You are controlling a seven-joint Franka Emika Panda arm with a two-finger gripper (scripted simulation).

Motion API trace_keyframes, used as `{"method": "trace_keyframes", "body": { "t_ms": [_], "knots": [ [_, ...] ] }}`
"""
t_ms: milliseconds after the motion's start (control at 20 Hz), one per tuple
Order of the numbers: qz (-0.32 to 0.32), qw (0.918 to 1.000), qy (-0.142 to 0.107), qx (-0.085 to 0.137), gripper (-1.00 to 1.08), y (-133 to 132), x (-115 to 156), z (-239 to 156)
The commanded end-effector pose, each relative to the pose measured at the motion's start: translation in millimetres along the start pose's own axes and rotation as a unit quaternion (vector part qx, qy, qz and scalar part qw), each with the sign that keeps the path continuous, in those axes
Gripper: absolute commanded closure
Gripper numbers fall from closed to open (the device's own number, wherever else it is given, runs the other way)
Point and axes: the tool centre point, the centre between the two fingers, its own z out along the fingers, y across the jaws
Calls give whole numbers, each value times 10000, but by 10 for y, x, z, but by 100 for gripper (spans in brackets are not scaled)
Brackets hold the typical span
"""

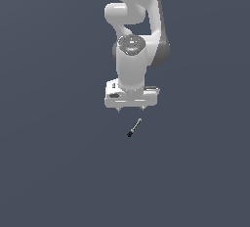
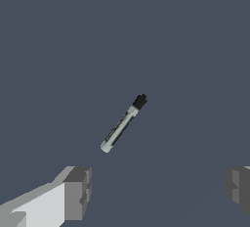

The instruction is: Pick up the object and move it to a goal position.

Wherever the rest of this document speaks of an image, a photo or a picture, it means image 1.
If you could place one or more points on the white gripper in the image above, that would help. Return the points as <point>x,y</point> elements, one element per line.
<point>130,97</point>

